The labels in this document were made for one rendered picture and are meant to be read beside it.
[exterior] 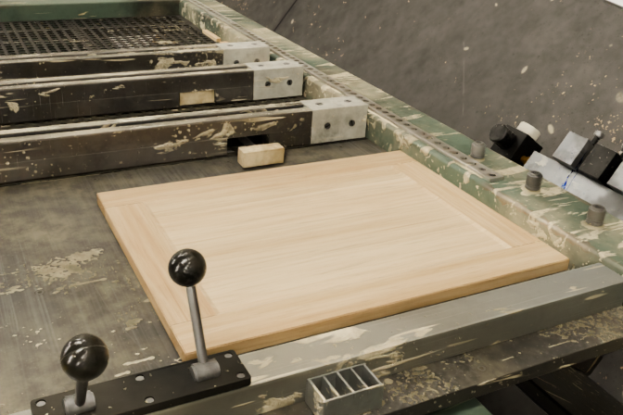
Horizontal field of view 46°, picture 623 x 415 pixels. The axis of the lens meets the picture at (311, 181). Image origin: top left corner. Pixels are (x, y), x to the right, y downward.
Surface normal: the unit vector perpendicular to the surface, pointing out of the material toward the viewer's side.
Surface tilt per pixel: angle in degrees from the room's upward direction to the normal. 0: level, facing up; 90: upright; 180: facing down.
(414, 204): 55
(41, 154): 90
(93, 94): 90
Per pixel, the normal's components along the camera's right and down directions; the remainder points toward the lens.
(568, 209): 0.06, -0.91
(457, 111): -0.69, -0.42
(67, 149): 0.45, 0.39
